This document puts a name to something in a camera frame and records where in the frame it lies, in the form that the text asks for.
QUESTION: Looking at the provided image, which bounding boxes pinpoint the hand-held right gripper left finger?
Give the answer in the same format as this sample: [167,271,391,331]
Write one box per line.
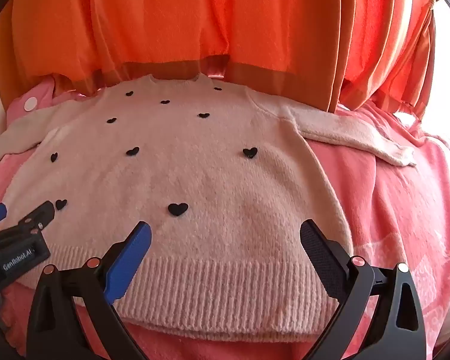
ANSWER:
[25,220,153,360]

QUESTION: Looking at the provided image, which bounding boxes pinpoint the pink blanket with white flowers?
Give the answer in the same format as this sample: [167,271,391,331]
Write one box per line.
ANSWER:
[0,79,450,360]

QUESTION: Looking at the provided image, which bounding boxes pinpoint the orange curtain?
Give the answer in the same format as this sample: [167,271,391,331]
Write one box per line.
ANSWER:
[0,0,446,120]

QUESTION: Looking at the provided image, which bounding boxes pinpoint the pink cushion with white dot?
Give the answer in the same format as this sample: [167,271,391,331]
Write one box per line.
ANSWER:
[5,76,84,121]

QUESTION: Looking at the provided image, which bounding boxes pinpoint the pink sweater with black hearts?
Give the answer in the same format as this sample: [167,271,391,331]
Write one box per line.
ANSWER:
[0,74,418,343]

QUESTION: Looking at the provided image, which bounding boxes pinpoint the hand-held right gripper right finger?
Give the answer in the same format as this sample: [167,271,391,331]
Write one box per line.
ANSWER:
[299,219,428,360]

